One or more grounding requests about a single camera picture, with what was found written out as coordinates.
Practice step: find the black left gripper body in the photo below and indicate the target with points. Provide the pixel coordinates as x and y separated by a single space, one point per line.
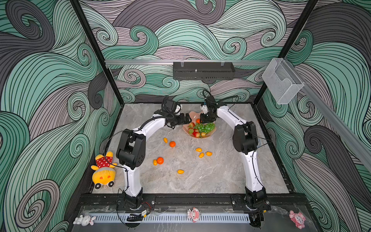
178 120

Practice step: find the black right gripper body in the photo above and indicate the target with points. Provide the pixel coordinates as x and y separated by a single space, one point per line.
206 118

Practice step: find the green grape bunch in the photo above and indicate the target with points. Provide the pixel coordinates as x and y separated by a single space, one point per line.
207 128

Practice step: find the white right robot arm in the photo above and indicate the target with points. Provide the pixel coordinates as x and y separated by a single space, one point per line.
245 141

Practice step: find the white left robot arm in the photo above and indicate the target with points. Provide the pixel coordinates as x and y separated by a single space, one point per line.
131 151

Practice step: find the pink scalloped fruit bowl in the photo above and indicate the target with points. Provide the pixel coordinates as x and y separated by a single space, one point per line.
193 115

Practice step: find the yellow red plush toy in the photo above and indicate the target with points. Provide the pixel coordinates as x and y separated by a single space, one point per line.
104 172

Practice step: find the pink pig figurine centre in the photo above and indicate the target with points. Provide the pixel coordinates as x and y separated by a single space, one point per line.
193 214

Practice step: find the white bunny toy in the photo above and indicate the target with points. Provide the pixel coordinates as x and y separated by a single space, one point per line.
84 220

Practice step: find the pink plush toy right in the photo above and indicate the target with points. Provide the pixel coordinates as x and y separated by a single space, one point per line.
298 218

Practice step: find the black wall shelf tray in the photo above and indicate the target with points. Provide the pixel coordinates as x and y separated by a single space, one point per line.
203 71

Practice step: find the black corner frame post left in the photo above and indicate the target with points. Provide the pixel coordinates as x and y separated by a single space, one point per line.
89 33

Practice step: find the black corner frame post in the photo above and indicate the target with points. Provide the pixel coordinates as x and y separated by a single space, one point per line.
290 42
89 33

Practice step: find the clear plastic wall box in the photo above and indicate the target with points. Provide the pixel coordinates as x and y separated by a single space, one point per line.
282 80

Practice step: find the aluminium rail back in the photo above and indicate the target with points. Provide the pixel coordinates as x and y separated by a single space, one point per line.
170 62

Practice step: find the aluminium rail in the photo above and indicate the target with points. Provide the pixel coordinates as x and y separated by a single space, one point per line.
318 91
170 62

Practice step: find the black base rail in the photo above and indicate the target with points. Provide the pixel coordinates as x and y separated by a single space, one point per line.
158 202

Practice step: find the white cable duct strip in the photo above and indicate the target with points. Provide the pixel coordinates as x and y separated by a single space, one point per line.
173 218

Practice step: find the black corner frame post right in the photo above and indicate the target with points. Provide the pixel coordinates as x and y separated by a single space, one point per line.
290 42

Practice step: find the aluminium rail right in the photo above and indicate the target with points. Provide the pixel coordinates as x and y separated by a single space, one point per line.
318 91

